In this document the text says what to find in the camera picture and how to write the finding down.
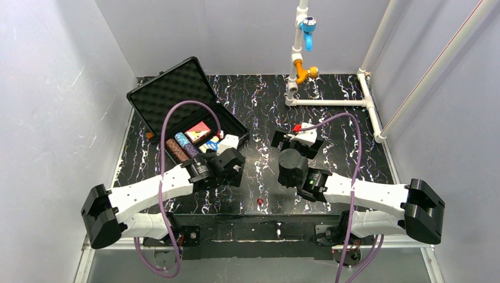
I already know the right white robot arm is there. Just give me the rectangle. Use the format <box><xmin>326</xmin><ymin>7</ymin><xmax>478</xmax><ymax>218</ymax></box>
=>
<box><xmin>271</xmin><ymin>130</ymin><xmax>445</xmax><ymax>245</ymax></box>

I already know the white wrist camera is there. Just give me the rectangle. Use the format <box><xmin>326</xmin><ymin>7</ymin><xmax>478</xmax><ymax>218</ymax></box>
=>
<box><xmin>216</xmin><ymin>134</ymin><xmax>239</xmax><ymax>155</ymax></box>
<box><xmin>290</xmin><ymin>123</ymin><xmax>318</xmax><ymax>147</ymax></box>

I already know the blue playing card box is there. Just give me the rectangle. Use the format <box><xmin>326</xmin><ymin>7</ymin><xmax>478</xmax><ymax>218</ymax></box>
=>
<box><xmin>199</xmin><ymin>136</ymin><xmax>220</xmax><ymax>153</ymax></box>

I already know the orange pipe fitting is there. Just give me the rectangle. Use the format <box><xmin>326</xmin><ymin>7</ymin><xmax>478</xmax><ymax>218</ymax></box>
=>
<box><xmin>294</xmin><ymin>60</ymin><xmax>319</xmax><ymax>85</ymax></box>

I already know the red playing card box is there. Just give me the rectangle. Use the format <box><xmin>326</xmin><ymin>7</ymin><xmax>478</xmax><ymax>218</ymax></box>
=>
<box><xmin>185</xmin><ymin>121</ymin><xmax>212</xmax><ymax>143</ymax></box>

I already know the black foam-lined poker case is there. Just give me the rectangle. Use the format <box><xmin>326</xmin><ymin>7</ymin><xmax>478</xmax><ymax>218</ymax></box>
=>
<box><xmin>127</xmin><ymin>57</ymin><xmax>249</xmax><ymax>146</ymax></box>

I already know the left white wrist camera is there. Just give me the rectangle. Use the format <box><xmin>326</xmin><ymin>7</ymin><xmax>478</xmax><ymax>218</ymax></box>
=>
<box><xmin>216</xmin><ymin>134</ymin><xmax>239</xmax><ymax>155</ymax></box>

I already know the white PVC pipe frame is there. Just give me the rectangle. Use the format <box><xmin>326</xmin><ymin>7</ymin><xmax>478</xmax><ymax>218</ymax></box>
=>
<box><xmin>284</xmin><ymin>0</ymin><xmax>500</xmax><ymax>144</ymax></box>

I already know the purple poker chip stack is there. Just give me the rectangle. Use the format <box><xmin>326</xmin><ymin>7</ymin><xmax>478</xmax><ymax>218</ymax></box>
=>
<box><xmin>183</xmin><ymin>143</ymin><xmax>200</xmax><ymax>159</ymax></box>

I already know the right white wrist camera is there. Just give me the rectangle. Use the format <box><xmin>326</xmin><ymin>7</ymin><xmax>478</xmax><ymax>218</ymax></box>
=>
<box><xmin>290</xmin><ymin>123</ymin><xmax>318</xmax><ymax>147</ymax></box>

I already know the orange black poker chip stack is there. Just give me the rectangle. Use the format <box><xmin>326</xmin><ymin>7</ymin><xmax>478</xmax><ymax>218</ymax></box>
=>
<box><xmin>166</xmin><ymin>139</ymin><xmax>190</xmax><ymax>163</ymax></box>

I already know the light blue poker chip stack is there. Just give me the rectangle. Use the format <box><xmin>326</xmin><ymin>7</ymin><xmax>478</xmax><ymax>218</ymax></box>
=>
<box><xmin>174</xmin><ymin>132</ymin><xmax>191</xmax><ymax>148</ymax></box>

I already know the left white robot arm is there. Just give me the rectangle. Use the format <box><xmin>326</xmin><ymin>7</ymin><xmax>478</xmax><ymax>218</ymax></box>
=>
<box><xmin>81</xmin><ymin>148</ymin><xmax>245</xmax><ymax>249</ymax></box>

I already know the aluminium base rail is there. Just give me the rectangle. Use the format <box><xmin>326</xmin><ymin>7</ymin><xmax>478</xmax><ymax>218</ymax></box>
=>
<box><xmin>75</xmin><ymin>236</ymin><xmax>443</xmax><ymax>282</ymax></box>

